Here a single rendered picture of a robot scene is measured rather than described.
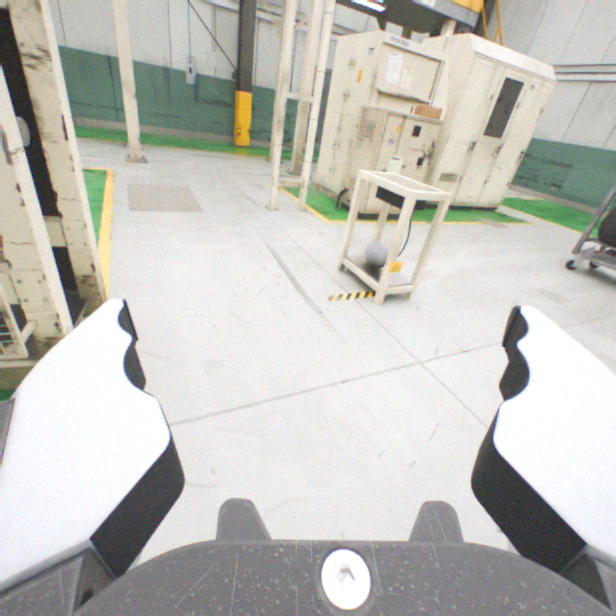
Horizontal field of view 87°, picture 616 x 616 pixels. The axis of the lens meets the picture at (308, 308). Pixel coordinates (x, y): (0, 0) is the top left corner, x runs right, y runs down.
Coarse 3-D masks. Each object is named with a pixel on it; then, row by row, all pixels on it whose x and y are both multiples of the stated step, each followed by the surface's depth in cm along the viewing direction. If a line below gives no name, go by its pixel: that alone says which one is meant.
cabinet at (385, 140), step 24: (360, 120) 400; (384, 120) 364; (408, 120) 376; (432, 120) 390; (360, 144) 405; (384, 144) 379; (408, 144) 393; (432, 144) 407; (360, 168) 410; (384, 168) 397; (408, 168) 412; (360, 216) 424
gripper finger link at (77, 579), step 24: (0, 408) 7; (0, 432) 6; (0, 456) 6; (48, 576) 4; (72, 576) 4; (96, 576) 5; (0, 600) 4; (24, 600) 4; (48, 600) 4; (72, 600) 4
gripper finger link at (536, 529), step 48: (528, 336) 9; (528, 384) 7; (576, 384) 7; (528, 432) 6; (576, 432) 6; (480, 480) 6; (528, 480) 5; (576, 480) 6; (528, 528) 6; (576, 528) 5
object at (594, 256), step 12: (612, 192) 334; (600, 216) 347; (612, 216) 336; (588, 228) 355; (600, 228) 348; (612, 228) 337; (588, 240) 365; (600, 240) 359; (612, 240) 342; (576, 252) 368; (588, 252) 359; (600, 252) 388; (612, 252) 385; (576, 264) 372; (600, 264) 349; (612, 264) 350
